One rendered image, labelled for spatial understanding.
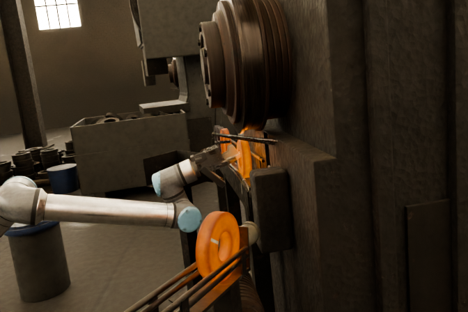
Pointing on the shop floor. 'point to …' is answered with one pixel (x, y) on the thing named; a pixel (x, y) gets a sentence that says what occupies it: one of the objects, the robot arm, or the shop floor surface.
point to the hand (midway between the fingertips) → (243, 153)
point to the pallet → (36, 164)
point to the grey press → (177, 36)
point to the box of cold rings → (123, 147)
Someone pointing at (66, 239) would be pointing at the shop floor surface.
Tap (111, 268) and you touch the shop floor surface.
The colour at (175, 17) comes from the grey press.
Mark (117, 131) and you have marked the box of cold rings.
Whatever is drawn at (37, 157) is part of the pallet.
